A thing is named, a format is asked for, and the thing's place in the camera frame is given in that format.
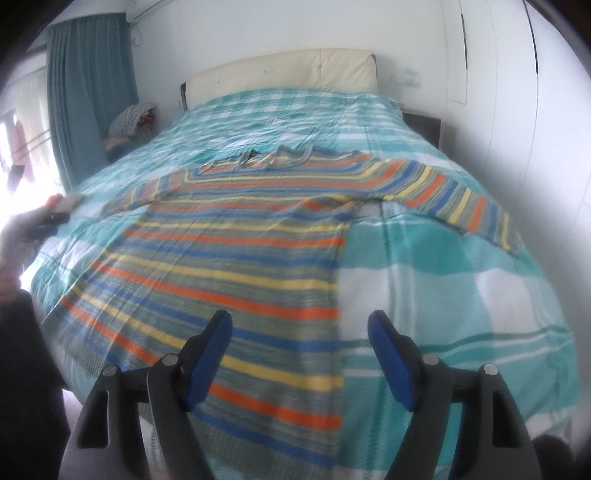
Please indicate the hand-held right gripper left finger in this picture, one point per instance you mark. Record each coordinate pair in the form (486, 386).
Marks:
(212, 353)

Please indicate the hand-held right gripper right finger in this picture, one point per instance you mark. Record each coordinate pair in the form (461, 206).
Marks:
(388, 357)

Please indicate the striped knit shirt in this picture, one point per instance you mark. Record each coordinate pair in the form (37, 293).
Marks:
(231, 254)

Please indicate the person's left forearm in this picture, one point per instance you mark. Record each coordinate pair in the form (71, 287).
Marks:
(18, 249)

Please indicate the pile of clothes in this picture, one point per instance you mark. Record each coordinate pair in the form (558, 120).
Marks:
(131, 117)

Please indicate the hanging red garment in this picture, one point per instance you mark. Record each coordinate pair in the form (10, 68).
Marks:
(19, 143)

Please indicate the teal plaid bed blanket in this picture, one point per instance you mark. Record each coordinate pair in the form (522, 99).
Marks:
(438, 286)

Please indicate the teal curtain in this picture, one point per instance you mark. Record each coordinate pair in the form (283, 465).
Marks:
(78, 92)

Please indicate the person's dark clothing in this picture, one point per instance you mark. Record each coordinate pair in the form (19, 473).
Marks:
(27, 392)

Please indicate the dark nightstand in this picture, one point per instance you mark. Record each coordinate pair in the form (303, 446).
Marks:
(427, 127)

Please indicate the cream padded headboard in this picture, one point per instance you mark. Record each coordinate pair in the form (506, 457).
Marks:
(277, 74)

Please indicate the white wardrobe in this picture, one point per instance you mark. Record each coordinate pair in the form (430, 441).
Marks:
(498, 92)

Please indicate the wall outlet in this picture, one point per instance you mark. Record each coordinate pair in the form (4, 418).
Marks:
(411, 77)

